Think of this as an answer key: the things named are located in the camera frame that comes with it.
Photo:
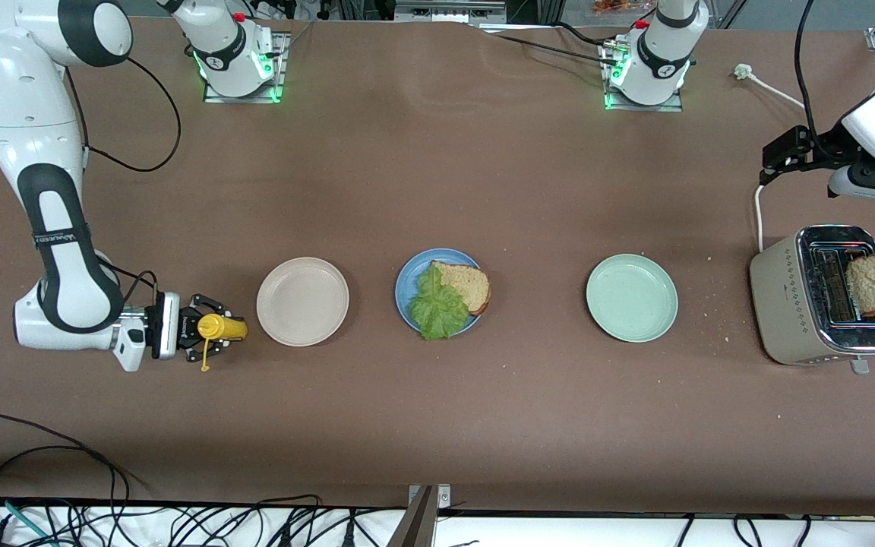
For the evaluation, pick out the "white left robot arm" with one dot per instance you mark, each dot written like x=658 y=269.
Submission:
x=654 y=61

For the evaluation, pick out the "beige plate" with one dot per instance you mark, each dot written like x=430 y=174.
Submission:
x=302 y=301

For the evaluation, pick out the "grey metal box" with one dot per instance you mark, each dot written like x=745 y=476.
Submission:
x=445 y=11

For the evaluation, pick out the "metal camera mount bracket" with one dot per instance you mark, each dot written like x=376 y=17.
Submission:
x=422 y=509

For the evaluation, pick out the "orange snack bag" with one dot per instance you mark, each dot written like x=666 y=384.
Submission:
x=616 y=6

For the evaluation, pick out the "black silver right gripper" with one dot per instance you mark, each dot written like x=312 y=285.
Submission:
x=187 y=326

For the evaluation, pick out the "pale green plate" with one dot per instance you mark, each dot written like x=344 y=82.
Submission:
x=632 y=298

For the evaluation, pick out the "brown bread slice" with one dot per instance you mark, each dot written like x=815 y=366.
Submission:
x=872 y=285
x=472 y=287

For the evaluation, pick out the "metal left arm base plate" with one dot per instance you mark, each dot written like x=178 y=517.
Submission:
x=665 y=109

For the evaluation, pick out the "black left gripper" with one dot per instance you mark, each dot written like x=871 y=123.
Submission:
x=819 y=143

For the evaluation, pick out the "yellow mustard squeeze bottle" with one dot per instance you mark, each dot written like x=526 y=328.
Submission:
x=225 y=327

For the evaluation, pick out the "blue plate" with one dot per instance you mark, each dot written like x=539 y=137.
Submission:
x=411 y=285

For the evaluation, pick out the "beige chrome toaster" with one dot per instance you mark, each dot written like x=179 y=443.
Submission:
x=783 y=304

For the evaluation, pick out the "green lettuce leaf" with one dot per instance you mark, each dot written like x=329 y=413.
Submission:
x=437 y=308

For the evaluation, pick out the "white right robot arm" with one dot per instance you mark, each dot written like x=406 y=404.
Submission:
x=20 y=114

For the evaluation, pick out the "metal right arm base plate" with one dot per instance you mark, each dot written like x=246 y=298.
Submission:
x=279 y=68

